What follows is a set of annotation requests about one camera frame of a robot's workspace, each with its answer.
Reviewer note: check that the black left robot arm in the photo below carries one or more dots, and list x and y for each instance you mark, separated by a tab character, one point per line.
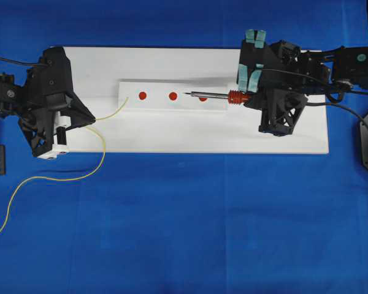
11	96

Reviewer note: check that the red dot mark middle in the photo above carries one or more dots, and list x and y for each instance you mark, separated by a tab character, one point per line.
173	96

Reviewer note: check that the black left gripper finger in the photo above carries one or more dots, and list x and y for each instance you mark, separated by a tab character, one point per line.
45	132
70	106

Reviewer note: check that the red handled soldering iron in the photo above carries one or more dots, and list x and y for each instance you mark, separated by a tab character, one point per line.
233	97

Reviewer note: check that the blue table cloth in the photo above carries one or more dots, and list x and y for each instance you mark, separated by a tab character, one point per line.
153	223

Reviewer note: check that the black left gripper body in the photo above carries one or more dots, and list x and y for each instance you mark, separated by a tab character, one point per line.
48	88

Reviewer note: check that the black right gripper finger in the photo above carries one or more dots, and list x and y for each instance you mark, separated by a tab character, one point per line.
281	112
261	100

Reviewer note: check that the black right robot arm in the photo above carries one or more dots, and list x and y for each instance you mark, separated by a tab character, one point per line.
330	73

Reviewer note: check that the white raised strip plate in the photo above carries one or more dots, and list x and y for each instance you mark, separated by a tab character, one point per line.
158	95

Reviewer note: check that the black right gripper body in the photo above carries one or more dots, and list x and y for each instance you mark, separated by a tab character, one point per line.
264	66

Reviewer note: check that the white base board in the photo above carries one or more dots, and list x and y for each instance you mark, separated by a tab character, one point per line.
97	71

